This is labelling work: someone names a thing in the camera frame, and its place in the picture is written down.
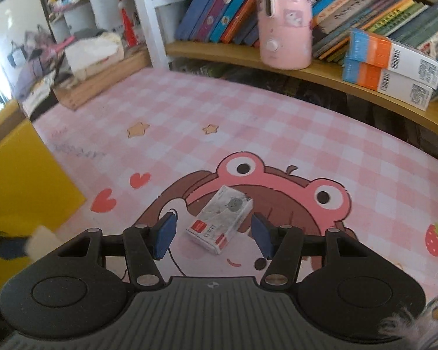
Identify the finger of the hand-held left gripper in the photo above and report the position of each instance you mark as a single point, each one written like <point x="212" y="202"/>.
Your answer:
<point x="9" y="248"/>

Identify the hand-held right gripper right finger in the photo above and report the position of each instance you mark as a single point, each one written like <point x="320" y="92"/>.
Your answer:
<point x="262" y="235"/>

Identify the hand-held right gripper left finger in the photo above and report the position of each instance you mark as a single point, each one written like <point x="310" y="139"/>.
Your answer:
<point x="165" y="235"/>

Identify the small white red box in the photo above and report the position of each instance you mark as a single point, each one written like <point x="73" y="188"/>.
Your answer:
<point x="219" y="218"/>

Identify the yellow cardboard box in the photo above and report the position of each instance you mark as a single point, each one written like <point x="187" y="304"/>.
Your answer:
<point x="25" y="182"/>

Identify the wooden tray with clutter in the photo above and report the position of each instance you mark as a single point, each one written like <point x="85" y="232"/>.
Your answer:
<point x="102" y="84"/>

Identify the purple garment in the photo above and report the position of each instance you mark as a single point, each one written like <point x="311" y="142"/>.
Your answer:
<point x="33" y="73"/>

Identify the wooden bookshelf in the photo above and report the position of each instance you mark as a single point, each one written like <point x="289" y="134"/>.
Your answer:
<point x="222" y="56"/>

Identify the pink humidifier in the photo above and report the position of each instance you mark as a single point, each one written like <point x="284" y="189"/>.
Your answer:
<point x="283" y="25"/>

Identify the red white figurine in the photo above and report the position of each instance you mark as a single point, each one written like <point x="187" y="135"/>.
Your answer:
<point x="128" y="25"/>

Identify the row of books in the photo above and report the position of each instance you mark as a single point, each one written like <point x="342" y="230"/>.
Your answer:
<point x="222" y="11"/>

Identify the white desk shelf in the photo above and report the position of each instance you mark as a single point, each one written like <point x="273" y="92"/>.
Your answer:
<point x="106" y="3"/>

